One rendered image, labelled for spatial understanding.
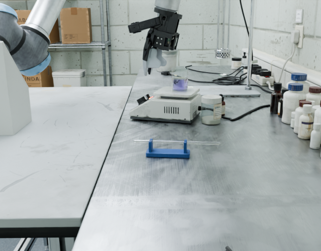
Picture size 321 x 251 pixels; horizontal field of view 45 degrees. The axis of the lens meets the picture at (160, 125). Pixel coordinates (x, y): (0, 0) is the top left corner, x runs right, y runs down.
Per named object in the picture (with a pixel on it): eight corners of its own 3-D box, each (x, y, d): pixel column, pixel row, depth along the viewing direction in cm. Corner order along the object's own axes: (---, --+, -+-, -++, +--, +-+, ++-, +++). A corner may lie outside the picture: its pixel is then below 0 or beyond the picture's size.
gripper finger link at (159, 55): (161, 78, 127) (166, 51, 123) (145, 73, 129) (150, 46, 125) (165, 76, 130) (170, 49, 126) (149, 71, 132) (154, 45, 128)
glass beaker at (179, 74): (178, 89, 123) (178, 63, 121) (192, 91, 119) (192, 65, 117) (165, 92, 118) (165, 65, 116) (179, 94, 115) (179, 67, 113)
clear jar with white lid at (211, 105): (197, 123, 115) (197, 97, 113) (206, 119, 120) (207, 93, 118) (215, 126, 112) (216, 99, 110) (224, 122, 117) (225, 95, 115)
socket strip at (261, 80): (261, 86, 173) (262, 76, 172) (243, 73, 211) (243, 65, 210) (273, 86, 173) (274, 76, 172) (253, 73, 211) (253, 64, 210)
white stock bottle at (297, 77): (310, 113, 126) (313, 72, 122) (304, 117, 120) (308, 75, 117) (287, 110, 130) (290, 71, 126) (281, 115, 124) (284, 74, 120)
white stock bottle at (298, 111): (290, 133, 105) (293, 102, 102) (296, 129, 108) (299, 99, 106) (309, 136, 102) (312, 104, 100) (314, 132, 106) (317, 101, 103)
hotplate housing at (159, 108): (128, 120, 120) (127, 94, 118) (143, 110, 132) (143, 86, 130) (198, 125, 114) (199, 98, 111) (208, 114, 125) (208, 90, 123)
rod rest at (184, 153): (145, 157, 89) (145, 142, 88) (147, 152, 92) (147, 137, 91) (189, 158, 88) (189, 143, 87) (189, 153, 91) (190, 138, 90)
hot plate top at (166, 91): (152, 95, 116) (152, 92, 116) (164, 88, 127) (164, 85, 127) (191, 97, 113) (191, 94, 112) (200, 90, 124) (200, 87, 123)
